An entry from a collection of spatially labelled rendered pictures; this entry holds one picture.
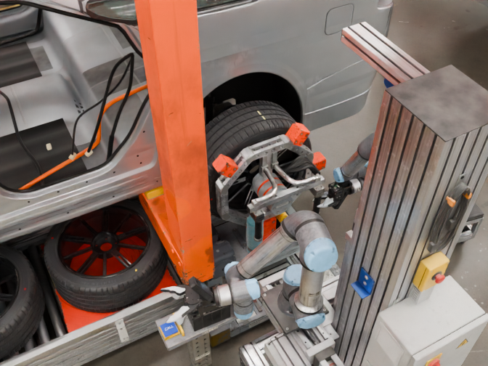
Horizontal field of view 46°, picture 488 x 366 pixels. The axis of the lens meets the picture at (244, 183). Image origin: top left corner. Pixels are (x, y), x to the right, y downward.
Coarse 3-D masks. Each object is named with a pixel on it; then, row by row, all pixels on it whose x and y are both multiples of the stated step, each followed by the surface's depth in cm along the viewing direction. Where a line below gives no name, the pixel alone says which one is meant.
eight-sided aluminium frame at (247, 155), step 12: (264, 144) 278; (276, 144) 277; (288, 144) 279; (240, 156) 275; (252, 156) 272; (312, 156) 295; (240, 168) 275; (228, 180) 276; (216, 192) 286; (300, 192) 313; (216, 204) 293; (228, 204) 288; (228, 216) 295; (240, 216) 303; (264, 216) 311
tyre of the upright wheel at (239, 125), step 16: (224, 112) 287; (240, 112) 285; (256, 112) 285; (272, 112) 288; (208, 128) 286; (224, 128) 281; (240, 128) 278; (256, 128) 276; (272, 128) 279; (288, 128) 285; (208, 144) 282; (224, 144) 276; (240, 144) 276; (304, 144) 300; (208, 160) 281; (208, 176) 281
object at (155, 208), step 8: (144, 200) 315; (152, 200) 311; (160, 200) 311; (144, 208) 325; (152, 208) 307; (160, 208) 307; (152, 216) 308; (160, 216) 298; (152, 224) 317; (160, 224) 299; (160, 232) 302; (168, 232) 293; (168, 240) 292; (168, 248) 297
